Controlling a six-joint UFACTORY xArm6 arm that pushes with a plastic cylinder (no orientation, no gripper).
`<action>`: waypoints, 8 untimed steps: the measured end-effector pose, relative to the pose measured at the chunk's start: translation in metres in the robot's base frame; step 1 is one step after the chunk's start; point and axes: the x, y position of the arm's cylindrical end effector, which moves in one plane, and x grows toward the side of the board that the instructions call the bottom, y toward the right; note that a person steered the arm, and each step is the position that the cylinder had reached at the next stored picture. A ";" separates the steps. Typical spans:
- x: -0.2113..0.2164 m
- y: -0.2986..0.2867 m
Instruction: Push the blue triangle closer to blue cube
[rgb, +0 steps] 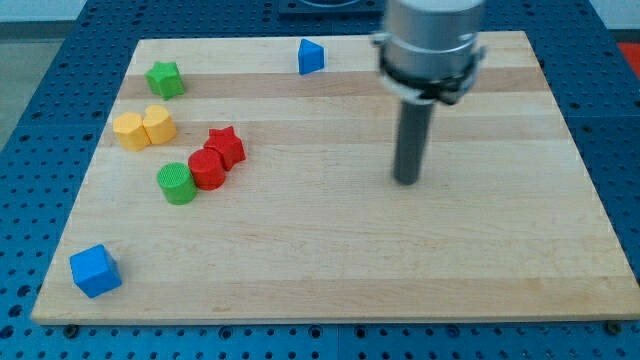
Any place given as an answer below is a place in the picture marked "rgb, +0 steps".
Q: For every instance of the green star block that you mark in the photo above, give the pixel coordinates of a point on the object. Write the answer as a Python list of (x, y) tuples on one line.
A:
[(164, 80)]

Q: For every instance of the green cylinder block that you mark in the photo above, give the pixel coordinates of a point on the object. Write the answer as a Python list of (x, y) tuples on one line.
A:
[(176, 183)]

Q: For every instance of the yellow hexagon block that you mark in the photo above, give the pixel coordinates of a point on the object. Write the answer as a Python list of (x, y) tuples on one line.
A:
[(130, 131)]

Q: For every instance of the red star block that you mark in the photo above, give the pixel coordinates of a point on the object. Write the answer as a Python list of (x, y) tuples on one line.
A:
[(228, 145)]

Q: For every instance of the blue cube block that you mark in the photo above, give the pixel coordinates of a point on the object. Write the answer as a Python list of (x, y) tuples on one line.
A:
[(94, 271)]

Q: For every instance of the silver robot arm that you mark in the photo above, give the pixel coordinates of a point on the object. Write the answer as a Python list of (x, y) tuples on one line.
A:
[(427, 49)]

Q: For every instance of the red cylinder block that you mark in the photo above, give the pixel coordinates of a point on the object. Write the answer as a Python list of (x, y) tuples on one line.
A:
[(207, 169)]

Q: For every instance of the yellow heart block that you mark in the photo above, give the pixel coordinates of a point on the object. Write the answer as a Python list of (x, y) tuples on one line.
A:
[(158, 124)]

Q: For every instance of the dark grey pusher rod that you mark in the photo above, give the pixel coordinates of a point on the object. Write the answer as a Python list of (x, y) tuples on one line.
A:
[(411, 141)]

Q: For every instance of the wooden board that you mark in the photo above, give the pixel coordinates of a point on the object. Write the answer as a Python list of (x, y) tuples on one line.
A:
[(504, 223)]

